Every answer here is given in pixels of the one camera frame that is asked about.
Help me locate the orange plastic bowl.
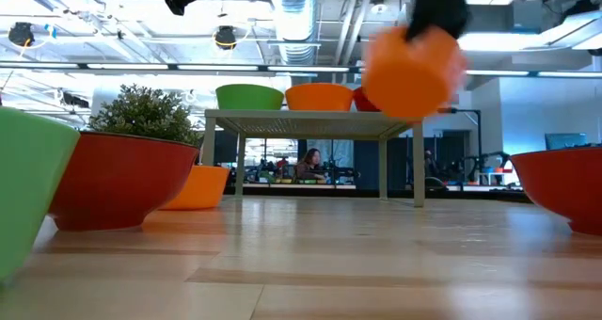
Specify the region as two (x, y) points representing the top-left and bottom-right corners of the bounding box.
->
(360, 24), (468, 120)
(158, 165), (231, 212)
(284, 83), (355, 112)

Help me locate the red strawberry print bowl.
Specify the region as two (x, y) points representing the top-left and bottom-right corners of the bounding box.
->
(47, 131), (200, 232)
(352, 86), (383, 113)
(509, 145), (602, 237)

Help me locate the green plastic bowl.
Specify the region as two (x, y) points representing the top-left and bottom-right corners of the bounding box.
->
(215, 83), (286, 111)
(0, 105), (82, 284)

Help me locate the long ceiling light strip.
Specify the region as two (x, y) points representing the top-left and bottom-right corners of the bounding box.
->
(0, 61), (602, 79)

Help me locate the black metal stand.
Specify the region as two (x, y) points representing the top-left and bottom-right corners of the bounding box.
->
(436, 106), (483, 189)

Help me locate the green artificial shrub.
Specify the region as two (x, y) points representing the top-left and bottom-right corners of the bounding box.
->
(87, 83), (204, 148)

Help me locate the person seated in shadow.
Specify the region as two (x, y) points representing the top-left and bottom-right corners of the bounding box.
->
(423, 149), (447, 181)

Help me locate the pale green perforated metal shelf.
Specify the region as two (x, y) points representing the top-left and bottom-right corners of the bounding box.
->
(200, 108), (427, 209)

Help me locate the white cart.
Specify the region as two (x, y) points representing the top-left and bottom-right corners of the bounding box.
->
(478, 166), (515, 187)

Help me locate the person seated behind shelf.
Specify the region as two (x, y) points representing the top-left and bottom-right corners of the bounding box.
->
(294, 147), (328, 183)

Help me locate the background work table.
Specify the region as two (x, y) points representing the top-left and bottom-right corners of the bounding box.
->
(242, 178), (357, 191)

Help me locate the black ceiling cable reel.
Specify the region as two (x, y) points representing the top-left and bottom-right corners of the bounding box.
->
(214, 24), (239, 52)
(8, 21), (37, 48)

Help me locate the ribbed silver ventilation duct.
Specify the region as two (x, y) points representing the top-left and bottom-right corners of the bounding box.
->
(268, 0), (322, 67)

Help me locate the dark wall monitor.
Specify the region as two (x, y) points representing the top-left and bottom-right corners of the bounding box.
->
(545, 132), (589, 152)

